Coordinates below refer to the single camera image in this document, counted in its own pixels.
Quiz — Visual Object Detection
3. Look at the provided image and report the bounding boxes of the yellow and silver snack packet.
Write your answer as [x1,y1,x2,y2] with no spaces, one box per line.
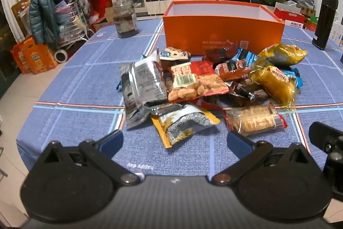
[150,104,221,149]

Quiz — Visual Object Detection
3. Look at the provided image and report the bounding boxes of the blue striped snack packet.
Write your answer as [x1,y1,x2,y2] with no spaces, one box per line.
[281,67,303,89]
[233,48,260,64]

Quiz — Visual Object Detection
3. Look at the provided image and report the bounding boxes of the glass jar with dark contents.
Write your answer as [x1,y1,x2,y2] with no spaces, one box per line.
[113,0,140,38]

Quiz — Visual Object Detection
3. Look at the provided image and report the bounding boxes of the yellow crinkled snack packet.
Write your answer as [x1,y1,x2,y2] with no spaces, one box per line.
[258,44,308,68]

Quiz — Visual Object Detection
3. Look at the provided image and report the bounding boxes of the blue checked tablecloth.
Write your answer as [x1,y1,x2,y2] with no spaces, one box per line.
[16,17,343,178]

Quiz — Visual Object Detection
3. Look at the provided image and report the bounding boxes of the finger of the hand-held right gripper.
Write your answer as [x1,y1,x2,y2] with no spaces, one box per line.
[308,121,343,201]

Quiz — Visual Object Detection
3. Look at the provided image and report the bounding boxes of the wooden chair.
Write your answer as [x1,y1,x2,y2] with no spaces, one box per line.
[11,0,33,39]

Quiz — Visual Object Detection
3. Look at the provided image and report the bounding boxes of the clear cracker packet red ends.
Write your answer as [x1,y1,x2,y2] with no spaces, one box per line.
[223,105,288,137]

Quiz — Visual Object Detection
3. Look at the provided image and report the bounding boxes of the silver foil snack packet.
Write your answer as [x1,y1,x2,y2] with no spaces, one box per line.
[119,50,169,130]

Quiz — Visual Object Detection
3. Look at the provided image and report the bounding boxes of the red peanut snack packet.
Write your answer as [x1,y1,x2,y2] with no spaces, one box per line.
[167,61,230,103]

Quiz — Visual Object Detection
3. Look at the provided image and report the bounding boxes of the metal trolley cart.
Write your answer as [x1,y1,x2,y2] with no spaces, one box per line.
[54,0,92,64]

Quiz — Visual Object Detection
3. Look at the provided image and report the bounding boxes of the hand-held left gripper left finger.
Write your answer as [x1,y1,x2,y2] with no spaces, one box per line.
[40,130,141,187]

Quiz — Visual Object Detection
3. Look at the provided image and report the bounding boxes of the dark green puffer jacket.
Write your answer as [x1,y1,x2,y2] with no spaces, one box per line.
[29,0,68,43]

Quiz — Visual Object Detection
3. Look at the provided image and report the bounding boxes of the orange cardboard box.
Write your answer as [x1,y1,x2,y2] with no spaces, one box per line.
[162,0,285,56]

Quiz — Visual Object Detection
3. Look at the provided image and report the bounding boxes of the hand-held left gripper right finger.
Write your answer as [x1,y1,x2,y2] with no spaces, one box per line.
[211,131,310,187]

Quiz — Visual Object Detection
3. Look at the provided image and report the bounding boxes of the orange printed carton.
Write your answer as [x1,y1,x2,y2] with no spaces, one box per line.
[10,37,59,75]

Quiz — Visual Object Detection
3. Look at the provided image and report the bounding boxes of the clear yellow cake packet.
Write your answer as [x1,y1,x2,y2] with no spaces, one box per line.
[249,58,298,109]

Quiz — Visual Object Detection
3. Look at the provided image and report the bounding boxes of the black thermos bottle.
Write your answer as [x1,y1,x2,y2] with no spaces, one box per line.
[311,0,339,50]

